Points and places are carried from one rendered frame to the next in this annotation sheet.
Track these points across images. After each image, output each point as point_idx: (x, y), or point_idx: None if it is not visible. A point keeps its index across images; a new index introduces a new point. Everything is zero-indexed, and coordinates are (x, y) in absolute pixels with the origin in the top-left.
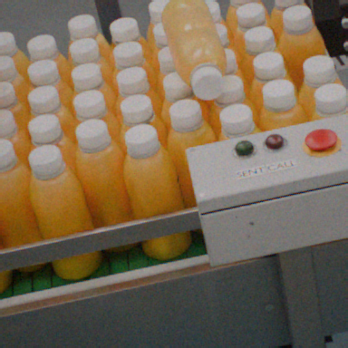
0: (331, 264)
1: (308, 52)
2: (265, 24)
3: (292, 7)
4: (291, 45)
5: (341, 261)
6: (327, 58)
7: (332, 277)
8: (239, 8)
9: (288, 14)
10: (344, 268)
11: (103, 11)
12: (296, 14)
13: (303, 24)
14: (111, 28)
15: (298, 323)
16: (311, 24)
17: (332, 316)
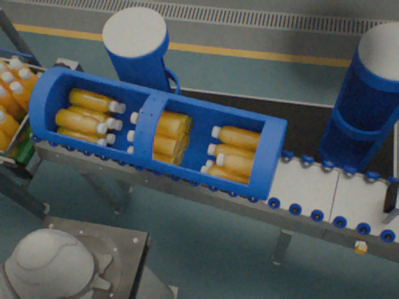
0: (0, 165)
1: (17, 98)
2: (10, 82)
3: (15, 82)
4: (12, 94)
5: (3, 166)
6: (0, 113)
7: (3, 167)
8: (4, 72)
9: (12, 84)
10: (5, 167)
11: (5, 32)
12: (13, 86)
13: (14, 91)
14: None
15: None
16: (19, 90)
17: (10, 174)
